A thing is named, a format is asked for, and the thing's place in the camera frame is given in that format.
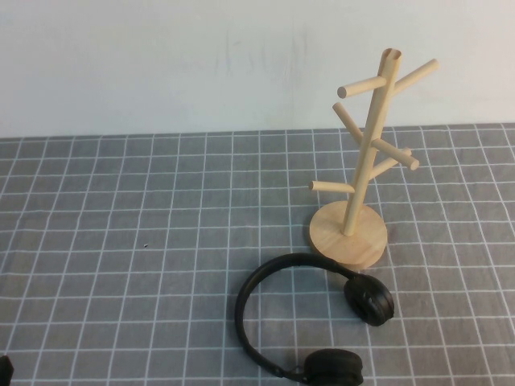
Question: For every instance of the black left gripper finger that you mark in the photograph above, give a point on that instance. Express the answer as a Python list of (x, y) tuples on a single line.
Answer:
[(5, 372)]

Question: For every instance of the black over-ear headphones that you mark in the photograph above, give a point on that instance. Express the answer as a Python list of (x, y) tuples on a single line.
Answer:
[(370, 300)]

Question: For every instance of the light wooden peg stand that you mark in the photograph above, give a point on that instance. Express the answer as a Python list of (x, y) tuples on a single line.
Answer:
[(349, 241)]

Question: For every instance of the grey white-grid tablecloth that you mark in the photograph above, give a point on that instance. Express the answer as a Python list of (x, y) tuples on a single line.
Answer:
[(141, 301)]

